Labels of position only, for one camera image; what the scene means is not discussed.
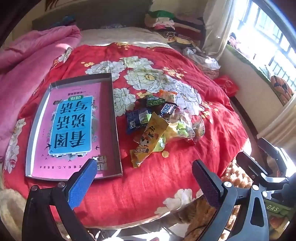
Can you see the green pea snack packet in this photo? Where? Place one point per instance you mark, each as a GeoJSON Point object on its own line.
{"type": "Point", "coordinates": [155, 101]}

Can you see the clear yellow wafer packet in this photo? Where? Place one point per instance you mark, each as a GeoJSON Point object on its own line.
{"type": "Point", "coordinates": [180, 131]}

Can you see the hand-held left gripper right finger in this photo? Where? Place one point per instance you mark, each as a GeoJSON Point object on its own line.
{"type": "Point", "coordinates": [208, 185]}

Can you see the grey headboard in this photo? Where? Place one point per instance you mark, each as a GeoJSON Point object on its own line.
{"type": "Point", "coordinates": [104, 14]}

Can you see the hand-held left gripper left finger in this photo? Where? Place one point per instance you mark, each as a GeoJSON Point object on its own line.
{"type": "Point", "coordinates": [83, 183]}

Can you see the shallow grey cardboard box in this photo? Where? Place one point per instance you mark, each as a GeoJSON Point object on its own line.
{"type": "Point", "coordinates": [114, 129]}

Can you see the pink quilt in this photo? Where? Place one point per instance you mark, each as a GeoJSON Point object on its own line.
{"type": "Point", "coordinates": [27, 58]}

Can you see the orange cracker packet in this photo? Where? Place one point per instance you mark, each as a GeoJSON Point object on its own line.
{"type": "Point", "coordinates": [167, 95]}

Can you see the orange patterned cushion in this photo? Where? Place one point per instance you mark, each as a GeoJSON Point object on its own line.
{"type": "Point", "coordinates": [281, 89]}

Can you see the beige bed sheet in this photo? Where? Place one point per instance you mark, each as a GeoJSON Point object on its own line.
{"type": "Point", "coordinates": [115, 34]}

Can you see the blue cookie packet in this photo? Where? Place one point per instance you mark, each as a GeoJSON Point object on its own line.
{"type": "Point", "coordinates": [135, 120]}

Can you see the barred window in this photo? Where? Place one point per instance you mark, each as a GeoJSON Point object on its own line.
{"type": "Point", "coordinates": [272, 34]}

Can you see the red plastic bag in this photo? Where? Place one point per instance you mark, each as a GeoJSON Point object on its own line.
{"type": "Point", "coordinates": [226, 84]}

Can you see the green windowsill cloth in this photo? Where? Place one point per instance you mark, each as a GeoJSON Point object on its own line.
{"type": "Point", "coordinates": [249, 64]}

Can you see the clear crinkled snack packet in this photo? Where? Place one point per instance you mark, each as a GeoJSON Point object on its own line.
{"type": "Point", "coordinates": [182, 117]}

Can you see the dark patterned cloth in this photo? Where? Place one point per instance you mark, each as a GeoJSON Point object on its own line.
{"type": "Point", "coordinates": [113, 26]}

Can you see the blue cloth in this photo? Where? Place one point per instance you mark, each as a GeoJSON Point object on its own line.
{"type": "Point", "coordinates": [67, 20]}

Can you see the grey white garment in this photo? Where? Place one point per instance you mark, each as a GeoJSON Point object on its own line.
{"type": "Point", "coordinates": [198, 56]}

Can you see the beige curtain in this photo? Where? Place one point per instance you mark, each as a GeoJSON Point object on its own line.
{"type": "Point", "coordinates": [219, 23]}

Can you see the yellow long snack packet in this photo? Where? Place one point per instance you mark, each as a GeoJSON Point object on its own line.
{"type": "Point", "coordinates": [150, 136]}

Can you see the red floral blanket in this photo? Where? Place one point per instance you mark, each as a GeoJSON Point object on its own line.
{"type": "Point", "coordinates": [150, 197]}

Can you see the pile of folded clothes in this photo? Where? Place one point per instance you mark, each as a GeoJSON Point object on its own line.
{"type": "Point", "coordinates": [175, 25]}

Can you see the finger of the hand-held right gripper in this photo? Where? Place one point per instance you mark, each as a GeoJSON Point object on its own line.
{"type": "Point", "coordinates": [272, 150]}
{"type": "Point", "coordinates": [253, 163]}

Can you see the clear golden pastry packet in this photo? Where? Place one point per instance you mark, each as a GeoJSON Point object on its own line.
{"type": "Point", "coordinates": [197, 128]}

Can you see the pink children's book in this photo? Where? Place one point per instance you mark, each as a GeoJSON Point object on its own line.
{"type": "Point", "coordinates": [69, 99]}

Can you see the brown chocolate bar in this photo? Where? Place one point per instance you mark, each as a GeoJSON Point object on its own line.
{"type": "Point", "coordinates": [167, 110]}

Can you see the red long snack packet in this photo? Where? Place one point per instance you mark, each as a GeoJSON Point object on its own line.
{"type": "Point", "coordinates": [190, 140]}

